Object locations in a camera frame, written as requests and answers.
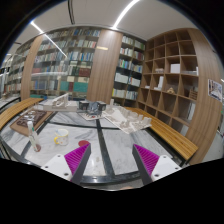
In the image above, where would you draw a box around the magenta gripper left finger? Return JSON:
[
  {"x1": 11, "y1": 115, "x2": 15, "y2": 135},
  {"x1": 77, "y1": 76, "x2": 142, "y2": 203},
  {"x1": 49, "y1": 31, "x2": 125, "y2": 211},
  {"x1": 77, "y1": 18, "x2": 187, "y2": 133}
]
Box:
[{"x1": 41, "y1": 143, "x2": 92, "y2": 186}]

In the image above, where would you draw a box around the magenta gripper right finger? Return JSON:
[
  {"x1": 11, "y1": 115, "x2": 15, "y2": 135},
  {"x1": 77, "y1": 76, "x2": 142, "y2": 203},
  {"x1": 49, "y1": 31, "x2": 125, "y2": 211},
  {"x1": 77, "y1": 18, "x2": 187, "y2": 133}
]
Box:
[{"x1": 131, "y1": 143, "x2": 183, "y2": 186}]

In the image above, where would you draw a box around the clear plastic water bottle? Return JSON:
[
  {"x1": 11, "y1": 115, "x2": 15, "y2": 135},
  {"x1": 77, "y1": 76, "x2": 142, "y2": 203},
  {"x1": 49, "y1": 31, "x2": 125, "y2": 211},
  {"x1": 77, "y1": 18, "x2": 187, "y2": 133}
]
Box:
[{"x1": 27, "y1": 121, "x2": 41, "y2": 152}]

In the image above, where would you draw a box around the red round coaster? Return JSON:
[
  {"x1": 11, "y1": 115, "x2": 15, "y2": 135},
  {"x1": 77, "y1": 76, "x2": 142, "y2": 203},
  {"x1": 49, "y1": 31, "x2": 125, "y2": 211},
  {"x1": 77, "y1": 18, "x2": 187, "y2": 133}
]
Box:
[{"x1": 78, "y1": 140, "x2": 90, "y2": 147}]

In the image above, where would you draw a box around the wooden bench right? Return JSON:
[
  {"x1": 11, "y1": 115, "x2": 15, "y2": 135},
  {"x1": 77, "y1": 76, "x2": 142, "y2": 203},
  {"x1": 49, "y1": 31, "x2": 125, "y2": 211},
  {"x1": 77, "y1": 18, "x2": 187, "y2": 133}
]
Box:
[{"x1": 127, "y1": 107, "x2": 198, "y2": 163}]

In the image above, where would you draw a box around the wooden bench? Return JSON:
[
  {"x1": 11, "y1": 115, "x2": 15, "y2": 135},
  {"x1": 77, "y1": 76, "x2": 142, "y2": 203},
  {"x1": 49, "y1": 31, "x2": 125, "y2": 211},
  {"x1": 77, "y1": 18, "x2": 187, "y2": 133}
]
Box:
[
  {"x1": 0, "y1": 98, "x2": 42, "y2": 130},
  {"x1": 127, "y1": 107, "x2": 198, "y2": 163}
]

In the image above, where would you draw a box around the white architectural model right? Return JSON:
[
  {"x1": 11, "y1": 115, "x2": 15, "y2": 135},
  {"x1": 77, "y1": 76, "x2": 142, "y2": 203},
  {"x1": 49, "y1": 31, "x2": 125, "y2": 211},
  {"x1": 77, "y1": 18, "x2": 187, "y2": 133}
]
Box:
[{"x1": 103, "y1": 106, "x2": 151, "y2": 134}]

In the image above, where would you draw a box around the white architectural model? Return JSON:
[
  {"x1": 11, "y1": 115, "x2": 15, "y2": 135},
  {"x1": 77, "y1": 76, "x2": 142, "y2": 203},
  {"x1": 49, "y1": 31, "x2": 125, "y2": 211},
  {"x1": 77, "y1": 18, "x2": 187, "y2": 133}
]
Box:
[
  {"x1": 35, "y1": 94, "x2": 78, "y2": 112},
  {"x1": 103, "y1": 106, "x2": 151, "y2": 134}
]

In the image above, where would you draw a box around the dark building model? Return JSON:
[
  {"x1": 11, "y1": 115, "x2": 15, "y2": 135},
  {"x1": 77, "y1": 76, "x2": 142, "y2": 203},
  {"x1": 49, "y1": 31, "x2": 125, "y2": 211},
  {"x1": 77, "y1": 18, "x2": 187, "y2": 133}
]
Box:
[{"x1": 79, "y1": 101, "x2": 106, "y2": 113}]

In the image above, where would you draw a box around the white architectural model left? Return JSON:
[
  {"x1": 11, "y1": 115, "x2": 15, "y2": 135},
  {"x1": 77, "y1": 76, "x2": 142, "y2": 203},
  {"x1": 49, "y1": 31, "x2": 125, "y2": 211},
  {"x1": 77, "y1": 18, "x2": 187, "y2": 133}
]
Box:
[{"x1": 35, "y1": 94, "x2": 78, "y2": 112}]

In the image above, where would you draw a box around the brown framed relief board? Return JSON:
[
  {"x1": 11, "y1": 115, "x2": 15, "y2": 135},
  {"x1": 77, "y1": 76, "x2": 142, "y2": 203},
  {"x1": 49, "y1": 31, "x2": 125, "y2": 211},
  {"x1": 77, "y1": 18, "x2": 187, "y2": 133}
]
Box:
[{"x1": 10, "y1": 109, "x2": 52, "y2": 136}]

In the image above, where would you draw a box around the wooden bench left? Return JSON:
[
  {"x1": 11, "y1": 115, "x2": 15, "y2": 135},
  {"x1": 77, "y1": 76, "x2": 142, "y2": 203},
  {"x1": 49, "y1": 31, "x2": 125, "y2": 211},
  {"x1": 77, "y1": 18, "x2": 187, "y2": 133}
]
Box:
[{"x1": 0, "y1": 98, "x2": 42, "y2": 130}]

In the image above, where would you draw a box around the dark open bookshelf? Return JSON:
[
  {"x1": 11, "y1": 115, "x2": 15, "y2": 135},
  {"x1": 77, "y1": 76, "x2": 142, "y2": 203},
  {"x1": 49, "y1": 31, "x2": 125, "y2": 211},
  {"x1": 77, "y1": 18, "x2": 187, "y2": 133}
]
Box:
[{"x1": 112, "y1": 34, "x2": 145, "y2": 107}]

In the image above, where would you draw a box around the wooden cubby shelf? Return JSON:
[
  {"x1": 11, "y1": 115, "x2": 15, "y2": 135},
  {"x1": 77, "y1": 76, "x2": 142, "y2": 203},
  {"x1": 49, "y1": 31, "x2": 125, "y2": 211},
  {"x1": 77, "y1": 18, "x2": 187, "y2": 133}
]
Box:
[{"x1": 136, "y1": 28, "x2": 201, "y2": 138}]

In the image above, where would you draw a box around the glass-front bookshelf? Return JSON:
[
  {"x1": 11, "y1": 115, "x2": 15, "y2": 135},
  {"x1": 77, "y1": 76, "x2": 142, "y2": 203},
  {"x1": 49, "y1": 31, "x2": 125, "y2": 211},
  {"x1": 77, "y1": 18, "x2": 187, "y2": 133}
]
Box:
[{"x1": 30, "y1": 26, "x2": 101, "y2": 100}]

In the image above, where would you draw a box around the white mug yellow handle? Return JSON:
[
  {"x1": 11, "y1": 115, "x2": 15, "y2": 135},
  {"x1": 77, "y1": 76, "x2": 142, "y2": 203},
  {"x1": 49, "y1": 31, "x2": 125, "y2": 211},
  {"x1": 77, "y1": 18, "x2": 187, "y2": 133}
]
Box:
[{"x1": 54, "y1": 129, "x2": 69, "y2": 146}]

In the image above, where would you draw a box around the wall poster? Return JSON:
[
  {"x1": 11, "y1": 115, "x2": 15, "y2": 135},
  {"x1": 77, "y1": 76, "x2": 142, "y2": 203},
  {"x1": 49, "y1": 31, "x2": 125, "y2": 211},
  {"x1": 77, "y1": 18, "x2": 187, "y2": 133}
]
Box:
[{"x1": 208, "y1": 79, "x2": 222, "y2": 101}]

